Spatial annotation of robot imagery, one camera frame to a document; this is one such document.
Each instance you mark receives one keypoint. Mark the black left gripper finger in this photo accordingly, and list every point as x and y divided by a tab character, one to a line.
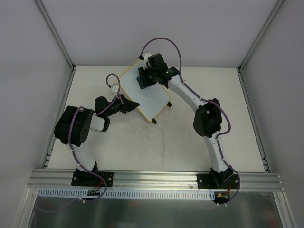
126	102
128	107

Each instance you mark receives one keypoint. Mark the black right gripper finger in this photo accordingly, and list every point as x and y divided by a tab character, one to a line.
143	72
147	84

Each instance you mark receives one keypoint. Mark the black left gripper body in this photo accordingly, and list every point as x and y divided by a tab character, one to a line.
122	103

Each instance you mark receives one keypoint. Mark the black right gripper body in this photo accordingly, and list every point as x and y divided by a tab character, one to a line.
144	77

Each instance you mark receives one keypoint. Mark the blue black whiteboard eraser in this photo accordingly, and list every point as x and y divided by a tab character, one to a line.
140	82

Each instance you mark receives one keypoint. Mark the yellow framed whiteboard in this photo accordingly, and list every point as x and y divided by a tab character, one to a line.
152	100

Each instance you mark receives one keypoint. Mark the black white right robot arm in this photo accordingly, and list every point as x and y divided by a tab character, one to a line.
207	120

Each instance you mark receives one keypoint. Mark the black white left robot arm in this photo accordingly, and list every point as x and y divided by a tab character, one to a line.
73	128

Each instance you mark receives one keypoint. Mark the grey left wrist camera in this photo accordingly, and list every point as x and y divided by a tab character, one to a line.
114	89

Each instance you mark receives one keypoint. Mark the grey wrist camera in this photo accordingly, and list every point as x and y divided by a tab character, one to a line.
114	89
144	58

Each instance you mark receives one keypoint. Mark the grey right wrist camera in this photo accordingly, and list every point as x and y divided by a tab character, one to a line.
144	58

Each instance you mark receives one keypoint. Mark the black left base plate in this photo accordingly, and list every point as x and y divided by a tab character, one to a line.
85	179

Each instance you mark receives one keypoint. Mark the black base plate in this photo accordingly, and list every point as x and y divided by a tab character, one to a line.
85	179
204	181

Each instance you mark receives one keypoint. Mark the white slotted cable duct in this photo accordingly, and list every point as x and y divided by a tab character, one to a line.
127	194

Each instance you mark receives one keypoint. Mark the aluminium mounting rail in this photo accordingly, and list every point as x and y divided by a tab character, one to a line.
159	180

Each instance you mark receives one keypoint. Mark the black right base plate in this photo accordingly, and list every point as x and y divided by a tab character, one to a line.
204	181

